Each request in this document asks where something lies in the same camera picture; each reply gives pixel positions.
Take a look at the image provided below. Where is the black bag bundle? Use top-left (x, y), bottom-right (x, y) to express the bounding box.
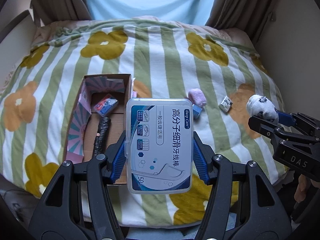
top-left (92, 116), bottom-right (111, 157)

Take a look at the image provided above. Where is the white black patterned sock roll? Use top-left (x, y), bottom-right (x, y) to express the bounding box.
top-left (246, 94), bottom-right (279, 124)

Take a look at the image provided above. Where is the red blue floss pick case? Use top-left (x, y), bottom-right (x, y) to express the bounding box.
top-left (93, 94), bottom-right (118, 117)

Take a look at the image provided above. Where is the white blue floss pick case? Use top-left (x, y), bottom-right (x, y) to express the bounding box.
top-left (125, 98), bottom-right (194, 194)

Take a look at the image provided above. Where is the blue Proya box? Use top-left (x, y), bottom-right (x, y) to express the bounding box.
top-left (193, 104), bottom-right (202, 120)

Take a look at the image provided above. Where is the pink fluffy sock roll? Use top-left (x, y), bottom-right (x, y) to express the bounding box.
top-left (188, 88), bottom-right (207, 108)

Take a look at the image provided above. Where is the person's right hand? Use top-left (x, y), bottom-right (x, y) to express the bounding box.
top-left (294, 174), bottom-right (311, 203)

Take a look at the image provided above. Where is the open cardboard box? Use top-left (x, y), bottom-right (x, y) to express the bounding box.
top-left (62, 74), bottom-right (133, 164)

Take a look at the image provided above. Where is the white floral tissue pack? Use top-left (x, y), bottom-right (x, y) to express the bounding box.
top-left (219, 96), bottom-right (233, 113)

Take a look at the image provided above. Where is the green striped floral blanket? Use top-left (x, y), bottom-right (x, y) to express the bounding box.
top-left (1, 18), bottom-right (287, 197)

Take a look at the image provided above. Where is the right brown curtain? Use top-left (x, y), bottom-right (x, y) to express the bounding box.
top-left (206, 0), bottom-right (278, 44)

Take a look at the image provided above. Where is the brown curtain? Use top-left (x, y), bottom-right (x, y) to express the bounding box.
top-left (31, 0), bottom-right (92, 25)
top-left (206, 0), bottom-right (278, 44)

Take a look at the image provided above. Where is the left brown curtain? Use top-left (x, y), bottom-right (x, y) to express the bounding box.
top-left (31, 0), bottom-right (92, 25)

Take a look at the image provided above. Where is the white bed frame panel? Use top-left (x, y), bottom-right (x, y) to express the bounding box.
top-left (1, 10), bottom-right (37, 89)

